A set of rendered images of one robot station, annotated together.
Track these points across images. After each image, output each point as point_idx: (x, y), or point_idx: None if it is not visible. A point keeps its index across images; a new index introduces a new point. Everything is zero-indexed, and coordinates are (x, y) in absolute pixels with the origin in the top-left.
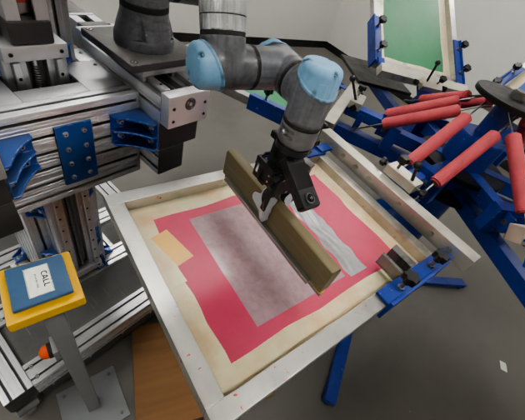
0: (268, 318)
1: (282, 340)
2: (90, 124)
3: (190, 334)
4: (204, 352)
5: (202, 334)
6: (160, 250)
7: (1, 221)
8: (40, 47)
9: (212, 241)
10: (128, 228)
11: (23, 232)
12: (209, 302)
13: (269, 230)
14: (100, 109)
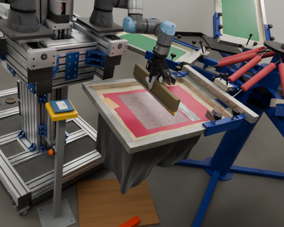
0: (152, 128)
1: (158, 134)
2: (79, 53)
3: (120, 124)
4: None
5: (124, 128)
6: (106, 103)
7: (46, 86)
8: (64, 24)
9: (128, 102)
10: (93, 93)
11: (32, 114)
12: (126, 120)
13: (153, 93)
14: (83, 48)
